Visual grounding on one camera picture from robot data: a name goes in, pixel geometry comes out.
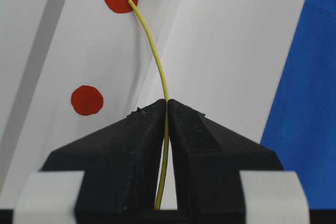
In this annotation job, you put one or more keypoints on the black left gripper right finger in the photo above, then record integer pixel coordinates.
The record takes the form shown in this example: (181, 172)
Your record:
(223, 177)

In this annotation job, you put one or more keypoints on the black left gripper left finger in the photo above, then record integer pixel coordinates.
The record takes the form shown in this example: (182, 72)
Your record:
(103, 177)

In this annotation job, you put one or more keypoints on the red dot mark left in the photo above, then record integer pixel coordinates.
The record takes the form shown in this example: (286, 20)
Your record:
(87, 100)

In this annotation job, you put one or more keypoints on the blue table cloth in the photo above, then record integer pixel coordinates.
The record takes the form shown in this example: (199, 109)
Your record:
(301, 125)

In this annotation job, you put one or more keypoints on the white board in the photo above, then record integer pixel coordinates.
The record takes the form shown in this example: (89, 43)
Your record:
(221, 57)

